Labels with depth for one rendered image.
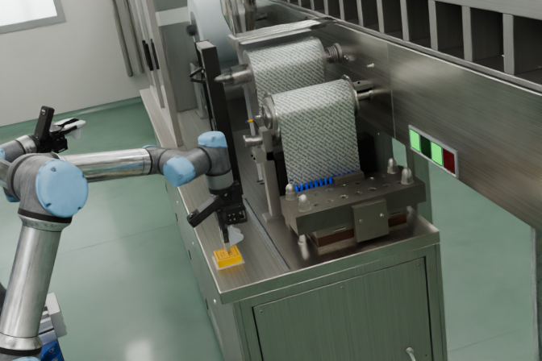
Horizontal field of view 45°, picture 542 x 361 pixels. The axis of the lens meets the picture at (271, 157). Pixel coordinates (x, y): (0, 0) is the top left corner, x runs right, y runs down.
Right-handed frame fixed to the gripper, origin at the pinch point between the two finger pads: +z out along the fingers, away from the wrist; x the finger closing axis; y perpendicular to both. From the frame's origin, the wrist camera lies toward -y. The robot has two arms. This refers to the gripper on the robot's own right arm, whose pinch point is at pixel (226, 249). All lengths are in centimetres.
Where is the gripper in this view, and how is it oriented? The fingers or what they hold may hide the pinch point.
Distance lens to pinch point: 193.3
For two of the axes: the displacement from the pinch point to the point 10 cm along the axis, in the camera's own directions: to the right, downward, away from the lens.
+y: 9.5, -2.3, 2.0
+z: 1.5, 9.2, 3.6
